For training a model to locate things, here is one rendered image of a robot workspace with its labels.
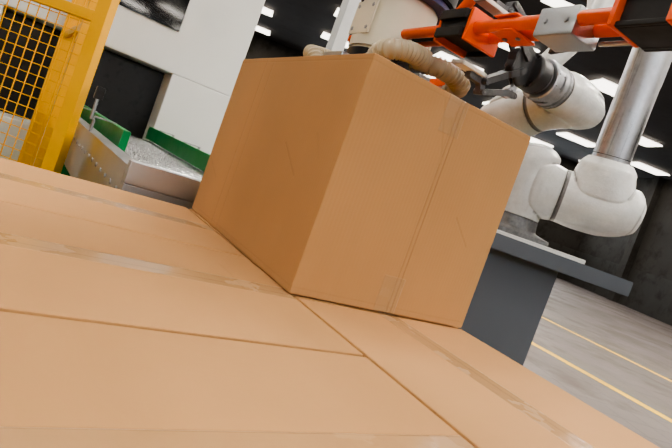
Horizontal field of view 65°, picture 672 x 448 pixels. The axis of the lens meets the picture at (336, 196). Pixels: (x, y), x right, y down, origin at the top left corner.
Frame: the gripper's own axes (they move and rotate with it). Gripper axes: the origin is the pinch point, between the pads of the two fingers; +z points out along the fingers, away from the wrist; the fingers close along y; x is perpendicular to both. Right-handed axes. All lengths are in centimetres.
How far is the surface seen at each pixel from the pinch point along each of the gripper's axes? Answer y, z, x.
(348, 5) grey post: -114, -159, 345
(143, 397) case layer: 53, 51, -37
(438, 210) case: 32.5, -2.4, -4.6
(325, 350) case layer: 53, 26, -24
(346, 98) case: 20.7, 21.1, -0.2
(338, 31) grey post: -89, -158, 345
